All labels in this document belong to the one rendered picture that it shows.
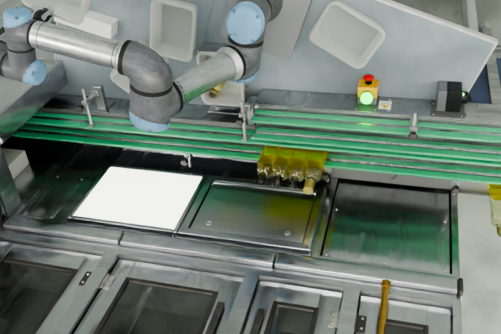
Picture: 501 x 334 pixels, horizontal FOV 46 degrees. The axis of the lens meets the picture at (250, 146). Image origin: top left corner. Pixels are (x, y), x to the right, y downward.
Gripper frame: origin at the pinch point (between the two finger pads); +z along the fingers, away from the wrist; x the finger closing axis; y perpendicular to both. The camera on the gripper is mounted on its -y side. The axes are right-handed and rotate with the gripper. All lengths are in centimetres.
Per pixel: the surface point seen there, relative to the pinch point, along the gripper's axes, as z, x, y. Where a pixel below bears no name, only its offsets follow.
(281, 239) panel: -23, 41, -95
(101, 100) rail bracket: 17, 51, -8
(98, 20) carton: 27.8, 20.9, -1.6
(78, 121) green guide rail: 9, 59, -2
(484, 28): 104, 14, -149
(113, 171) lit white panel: -2, 68, -23
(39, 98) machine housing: 6, 51, 13
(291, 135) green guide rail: 15, 30, -86
